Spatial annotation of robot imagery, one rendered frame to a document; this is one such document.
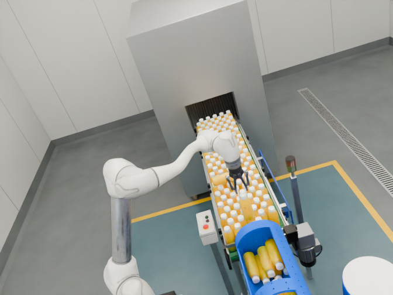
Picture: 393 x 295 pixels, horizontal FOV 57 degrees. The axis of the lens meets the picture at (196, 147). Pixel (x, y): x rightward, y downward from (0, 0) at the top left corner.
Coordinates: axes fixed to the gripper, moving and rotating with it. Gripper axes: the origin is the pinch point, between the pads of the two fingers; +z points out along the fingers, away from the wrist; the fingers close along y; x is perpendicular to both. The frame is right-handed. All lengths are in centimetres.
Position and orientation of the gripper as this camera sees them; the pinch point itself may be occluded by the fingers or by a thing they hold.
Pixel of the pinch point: (241, 192)
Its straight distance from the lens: 214.3
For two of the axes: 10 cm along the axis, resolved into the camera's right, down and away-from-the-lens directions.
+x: -0.9, -5.3, 8.4
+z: 2.8, 8.0, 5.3
